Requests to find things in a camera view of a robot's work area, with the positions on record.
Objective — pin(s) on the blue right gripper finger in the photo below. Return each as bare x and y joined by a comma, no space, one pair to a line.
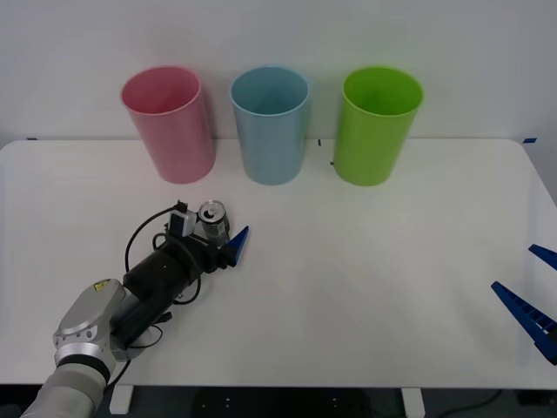
528,315
546,256

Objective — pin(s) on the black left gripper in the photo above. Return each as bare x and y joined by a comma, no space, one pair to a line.
204,257

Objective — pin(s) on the black and silver drink can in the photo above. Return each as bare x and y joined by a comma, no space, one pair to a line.
213,220

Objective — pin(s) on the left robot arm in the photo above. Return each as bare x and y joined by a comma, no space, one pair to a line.
87,318

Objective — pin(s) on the pale blue plastic bin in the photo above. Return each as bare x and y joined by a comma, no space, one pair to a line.
272,148

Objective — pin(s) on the pink plastic bin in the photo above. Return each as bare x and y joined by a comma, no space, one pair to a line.
174,139

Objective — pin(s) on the white table leg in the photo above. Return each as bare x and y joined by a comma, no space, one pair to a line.
412,401
120,400

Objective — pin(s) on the green plastic bin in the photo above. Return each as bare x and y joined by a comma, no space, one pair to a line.
370,148

